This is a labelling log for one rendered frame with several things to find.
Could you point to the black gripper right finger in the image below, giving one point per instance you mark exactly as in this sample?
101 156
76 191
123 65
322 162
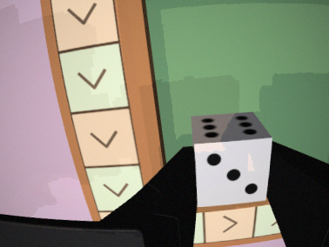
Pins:
298 194

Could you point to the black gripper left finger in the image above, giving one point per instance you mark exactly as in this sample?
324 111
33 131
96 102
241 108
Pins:
161 214

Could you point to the white die with black pips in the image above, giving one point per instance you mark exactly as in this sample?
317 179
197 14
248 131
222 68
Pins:
232 158

